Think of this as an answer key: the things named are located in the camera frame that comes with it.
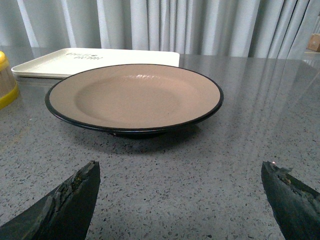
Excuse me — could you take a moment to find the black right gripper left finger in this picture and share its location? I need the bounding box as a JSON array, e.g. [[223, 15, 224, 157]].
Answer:
[[0, 161, 101, 240]]

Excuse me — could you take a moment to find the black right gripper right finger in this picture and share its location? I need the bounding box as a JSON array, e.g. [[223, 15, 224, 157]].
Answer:
[[261, 161, 320, 240]]

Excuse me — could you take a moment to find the tan plate with black rim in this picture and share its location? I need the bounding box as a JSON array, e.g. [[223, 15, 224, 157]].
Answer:
[[45, 64, 224, 136]]

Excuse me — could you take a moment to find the cream rectangular tray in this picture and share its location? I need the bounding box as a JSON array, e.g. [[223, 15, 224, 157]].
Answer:
[[11, 48, 180, 79]]

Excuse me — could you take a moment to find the wooden steamer with yellow rims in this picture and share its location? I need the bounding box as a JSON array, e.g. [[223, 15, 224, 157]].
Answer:
[[0, 51, 20, 109]]

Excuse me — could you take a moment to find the brown cardboard box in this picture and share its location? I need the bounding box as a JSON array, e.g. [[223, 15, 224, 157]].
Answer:
[[307, 33, 320, 52]]

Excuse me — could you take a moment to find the grey curtain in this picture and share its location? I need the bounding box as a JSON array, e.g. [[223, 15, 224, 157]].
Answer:
[[0, 0, 320, 59]]

